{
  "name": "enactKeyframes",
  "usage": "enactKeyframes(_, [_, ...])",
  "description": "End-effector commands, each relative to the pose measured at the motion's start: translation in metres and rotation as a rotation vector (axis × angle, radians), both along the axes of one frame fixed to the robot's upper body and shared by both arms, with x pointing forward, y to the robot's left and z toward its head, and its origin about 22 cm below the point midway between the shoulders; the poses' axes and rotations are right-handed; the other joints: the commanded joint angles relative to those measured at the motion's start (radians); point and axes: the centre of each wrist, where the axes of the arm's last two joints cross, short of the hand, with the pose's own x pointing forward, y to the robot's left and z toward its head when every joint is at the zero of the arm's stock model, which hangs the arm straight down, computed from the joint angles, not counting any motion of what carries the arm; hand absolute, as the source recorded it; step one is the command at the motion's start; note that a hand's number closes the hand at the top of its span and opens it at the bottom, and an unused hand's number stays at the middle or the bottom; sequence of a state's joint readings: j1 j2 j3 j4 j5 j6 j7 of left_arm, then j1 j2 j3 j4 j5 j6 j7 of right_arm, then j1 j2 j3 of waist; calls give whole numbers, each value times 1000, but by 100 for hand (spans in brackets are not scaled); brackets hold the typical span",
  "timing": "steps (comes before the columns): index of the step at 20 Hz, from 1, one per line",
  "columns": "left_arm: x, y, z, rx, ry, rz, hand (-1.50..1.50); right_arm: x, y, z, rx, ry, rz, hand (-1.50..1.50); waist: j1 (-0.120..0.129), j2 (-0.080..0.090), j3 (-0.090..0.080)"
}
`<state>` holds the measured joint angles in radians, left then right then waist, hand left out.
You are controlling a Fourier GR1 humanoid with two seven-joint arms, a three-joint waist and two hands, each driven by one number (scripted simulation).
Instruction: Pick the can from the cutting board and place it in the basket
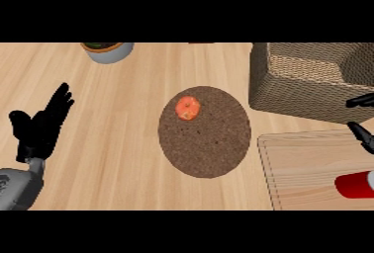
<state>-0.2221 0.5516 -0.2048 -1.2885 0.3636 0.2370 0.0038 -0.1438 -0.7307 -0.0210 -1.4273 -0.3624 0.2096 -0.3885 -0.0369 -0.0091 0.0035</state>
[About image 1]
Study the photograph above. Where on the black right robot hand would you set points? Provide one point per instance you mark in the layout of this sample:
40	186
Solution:
363	131

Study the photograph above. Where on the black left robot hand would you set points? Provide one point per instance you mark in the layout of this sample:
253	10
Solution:
43	126

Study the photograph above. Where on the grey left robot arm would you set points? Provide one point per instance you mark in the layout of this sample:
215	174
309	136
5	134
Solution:
20	186

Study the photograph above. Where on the pale wooden cutting board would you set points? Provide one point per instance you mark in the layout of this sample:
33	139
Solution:
311	171

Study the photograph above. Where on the red can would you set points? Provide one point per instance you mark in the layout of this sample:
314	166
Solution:
354	185

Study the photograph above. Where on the woven wicker basket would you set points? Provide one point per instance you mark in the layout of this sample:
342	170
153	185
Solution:
311	82

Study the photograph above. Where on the grey plant pot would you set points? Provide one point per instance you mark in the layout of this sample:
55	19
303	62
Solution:
107	52

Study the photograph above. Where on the orange fruit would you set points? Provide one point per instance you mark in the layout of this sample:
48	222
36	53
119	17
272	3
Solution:
187	108

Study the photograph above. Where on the brown oval cork placemat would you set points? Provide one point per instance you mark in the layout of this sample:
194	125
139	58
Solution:
204	131

